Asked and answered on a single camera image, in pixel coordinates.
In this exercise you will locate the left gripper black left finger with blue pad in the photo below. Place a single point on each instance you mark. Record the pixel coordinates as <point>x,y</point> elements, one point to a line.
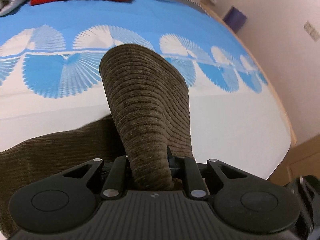
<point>94,179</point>

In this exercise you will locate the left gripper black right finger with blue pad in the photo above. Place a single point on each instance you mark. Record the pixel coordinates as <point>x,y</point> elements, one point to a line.
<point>201,181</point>

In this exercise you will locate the brown corduroy pants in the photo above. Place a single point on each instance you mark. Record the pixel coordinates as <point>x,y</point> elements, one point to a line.
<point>149,103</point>

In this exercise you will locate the blue white patterned bedsheet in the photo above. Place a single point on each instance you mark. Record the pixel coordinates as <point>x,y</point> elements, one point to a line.
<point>50,80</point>

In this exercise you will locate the purple box on floor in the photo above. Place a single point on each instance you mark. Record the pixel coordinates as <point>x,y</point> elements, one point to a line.
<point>235,19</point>

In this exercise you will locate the white wall socket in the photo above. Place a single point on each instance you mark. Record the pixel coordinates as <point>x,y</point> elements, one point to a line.
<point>311,30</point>

